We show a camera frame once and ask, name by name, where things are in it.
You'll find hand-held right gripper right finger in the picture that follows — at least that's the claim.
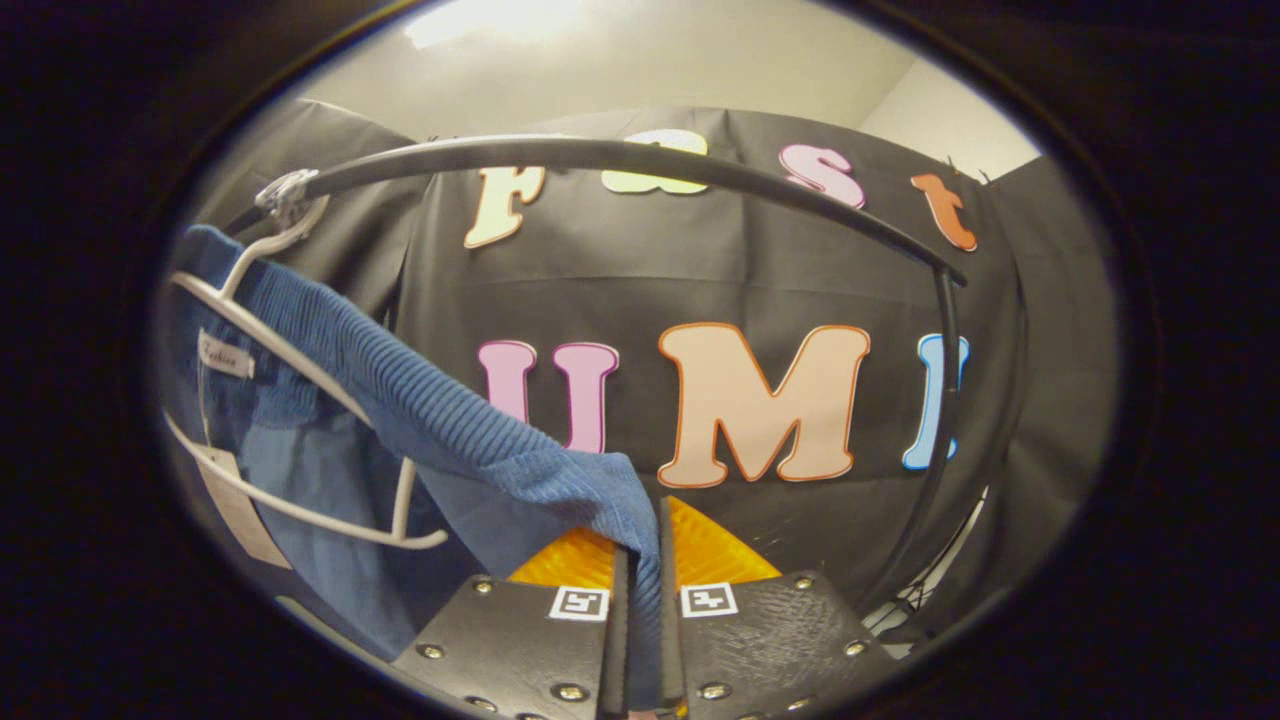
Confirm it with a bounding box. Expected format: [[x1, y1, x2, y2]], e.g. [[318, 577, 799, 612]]
[[655, 495, 898, 720]]

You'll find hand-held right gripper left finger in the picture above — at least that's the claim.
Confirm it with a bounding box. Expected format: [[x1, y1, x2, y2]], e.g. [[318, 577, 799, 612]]
[[388, 525, 633, 720]]

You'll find blue ribbed shirt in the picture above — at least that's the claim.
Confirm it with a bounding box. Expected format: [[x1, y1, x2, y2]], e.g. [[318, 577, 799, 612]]
[[160, 225, 666, 711]]

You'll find white plastic clothes hanger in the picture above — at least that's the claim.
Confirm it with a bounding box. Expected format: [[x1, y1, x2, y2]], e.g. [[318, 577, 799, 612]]
[[165, 170, 451, 551]]

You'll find black clothes rack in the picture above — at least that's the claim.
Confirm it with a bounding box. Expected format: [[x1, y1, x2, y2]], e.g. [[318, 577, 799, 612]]
[[222, 135, 969, 621]]

